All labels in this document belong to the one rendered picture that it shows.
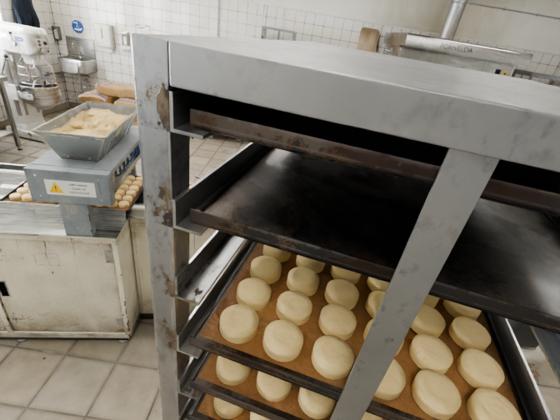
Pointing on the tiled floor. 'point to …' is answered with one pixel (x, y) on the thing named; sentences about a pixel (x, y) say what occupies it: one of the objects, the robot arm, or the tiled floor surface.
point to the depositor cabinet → (66, 280)
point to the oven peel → (368, 39)
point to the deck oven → (454, 52)
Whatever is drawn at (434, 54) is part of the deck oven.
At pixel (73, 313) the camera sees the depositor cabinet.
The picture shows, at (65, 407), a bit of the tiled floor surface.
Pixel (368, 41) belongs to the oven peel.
